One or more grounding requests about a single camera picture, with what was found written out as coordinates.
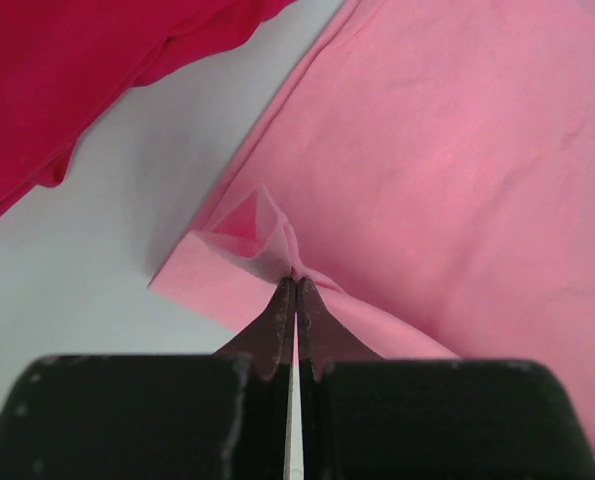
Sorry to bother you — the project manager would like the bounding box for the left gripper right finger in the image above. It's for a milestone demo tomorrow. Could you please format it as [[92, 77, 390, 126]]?
[[296, 279, 595, 479]]

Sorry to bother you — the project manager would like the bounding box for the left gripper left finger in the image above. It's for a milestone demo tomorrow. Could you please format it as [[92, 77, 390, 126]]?
[[0, 279, 296, 479]]

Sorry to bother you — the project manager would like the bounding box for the pink t shirt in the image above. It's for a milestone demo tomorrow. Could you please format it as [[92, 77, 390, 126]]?
[[150, 1, 595, 454]]

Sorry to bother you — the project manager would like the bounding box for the red folded t shirt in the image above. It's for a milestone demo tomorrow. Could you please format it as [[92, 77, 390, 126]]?
[[0, 1, 284, 217]]

